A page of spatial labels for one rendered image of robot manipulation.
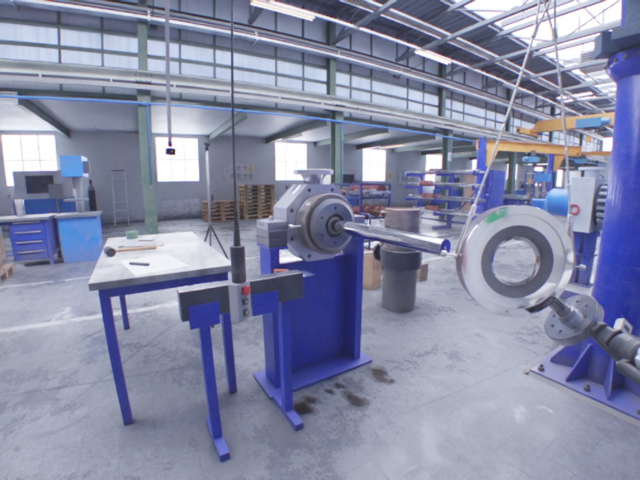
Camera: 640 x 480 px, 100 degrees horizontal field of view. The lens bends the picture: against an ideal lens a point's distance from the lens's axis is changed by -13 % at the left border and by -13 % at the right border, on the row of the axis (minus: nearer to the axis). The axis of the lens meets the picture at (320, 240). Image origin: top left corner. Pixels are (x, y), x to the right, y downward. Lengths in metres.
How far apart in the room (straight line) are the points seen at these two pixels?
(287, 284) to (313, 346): 0.86
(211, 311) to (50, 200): 10.69
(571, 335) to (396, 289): 2.30
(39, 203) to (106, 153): 2.92
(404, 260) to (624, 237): 1.75
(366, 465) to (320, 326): 0.99
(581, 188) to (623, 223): 2.14
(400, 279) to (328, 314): 1.19
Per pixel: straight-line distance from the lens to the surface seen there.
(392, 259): 3.22
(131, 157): 13.25
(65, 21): 8.94
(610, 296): 2.61
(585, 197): 4.61
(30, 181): 12.15
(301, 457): 1.82
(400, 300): 3.37
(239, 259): 0.97
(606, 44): 2.66
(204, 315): 1.52
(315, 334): 2.34
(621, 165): 2.55
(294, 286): 1.65
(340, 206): 1.85
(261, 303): 1.58
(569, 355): 2.90
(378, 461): 1.82
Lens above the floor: 1.33
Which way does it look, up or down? 10 degrees down
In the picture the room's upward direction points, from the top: straight up
